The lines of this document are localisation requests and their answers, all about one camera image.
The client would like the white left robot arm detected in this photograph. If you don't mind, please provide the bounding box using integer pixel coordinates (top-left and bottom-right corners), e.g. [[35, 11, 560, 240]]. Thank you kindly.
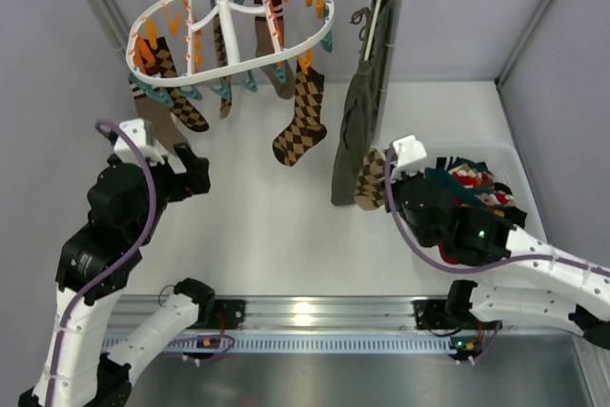
[[18, 143, 215, 406]]

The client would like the large yellow brown argyle sock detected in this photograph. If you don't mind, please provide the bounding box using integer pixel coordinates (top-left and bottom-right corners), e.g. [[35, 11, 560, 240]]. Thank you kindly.
[[272, 63, 327, 167]]

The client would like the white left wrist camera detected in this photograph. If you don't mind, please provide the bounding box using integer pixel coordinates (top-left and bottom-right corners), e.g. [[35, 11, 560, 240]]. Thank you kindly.
[[118, 118, 188, 167]]

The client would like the pile of colourful socks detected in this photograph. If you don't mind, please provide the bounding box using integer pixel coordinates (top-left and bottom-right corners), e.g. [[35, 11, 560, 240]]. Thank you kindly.
[[424, 156, 528, 267]]

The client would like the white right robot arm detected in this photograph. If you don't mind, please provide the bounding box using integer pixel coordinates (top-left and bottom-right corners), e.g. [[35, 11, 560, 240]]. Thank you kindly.
[[384, 173, 609, 349]]

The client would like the plain brown sock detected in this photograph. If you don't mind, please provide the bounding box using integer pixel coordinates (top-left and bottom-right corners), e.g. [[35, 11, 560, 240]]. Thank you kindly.
[[254, 0, 295, 99], [129, 72, 188, 154]]

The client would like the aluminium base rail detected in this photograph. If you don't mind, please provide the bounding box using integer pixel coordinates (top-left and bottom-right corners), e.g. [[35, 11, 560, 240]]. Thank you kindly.
[[113, 295, 587, 332]]

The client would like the white plastic basket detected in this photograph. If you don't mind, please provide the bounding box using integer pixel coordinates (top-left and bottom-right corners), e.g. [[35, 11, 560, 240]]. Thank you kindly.
[[423, 141, 552, 270]]

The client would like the tan brown argyle sock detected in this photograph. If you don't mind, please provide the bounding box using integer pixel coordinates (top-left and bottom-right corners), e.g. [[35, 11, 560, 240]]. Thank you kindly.
[[211, 15, 234, 119]]

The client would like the white oval clip hanger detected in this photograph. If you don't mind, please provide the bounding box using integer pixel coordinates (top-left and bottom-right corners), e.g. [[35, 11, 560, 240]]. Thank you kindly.
[[125, 0, 336, 88]]

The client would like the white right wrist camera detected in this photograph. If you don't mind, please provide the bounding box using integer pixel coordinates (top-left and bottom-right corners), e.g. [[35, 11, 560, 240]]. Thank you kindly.
[[391, 134, 427, 173]]

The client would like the white slotted cable duct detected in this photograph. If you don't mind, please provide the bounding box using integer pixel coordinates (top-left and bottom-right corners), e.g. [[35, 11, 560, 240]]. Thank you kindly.
[[102, 333, 482, 355]]

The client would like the beige brown argyle sock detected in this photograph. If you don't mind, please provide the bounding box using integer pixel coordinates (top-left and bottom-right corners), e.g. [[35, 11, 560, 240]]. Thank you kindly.
[[354, 149, 386, 211]]

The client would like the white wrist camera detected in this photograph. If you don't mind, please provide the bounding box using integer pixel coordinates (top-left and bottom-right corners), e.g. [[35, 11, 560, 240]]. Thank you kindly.
[[118, 118, 188, 167], [391, 134, 427, 173]]

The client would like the olive green hanging garment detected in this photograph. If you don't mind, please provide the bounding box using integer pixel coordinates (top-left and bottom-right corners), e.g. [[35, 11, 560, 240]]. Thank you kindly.
[[331, 0, 393, 207]]

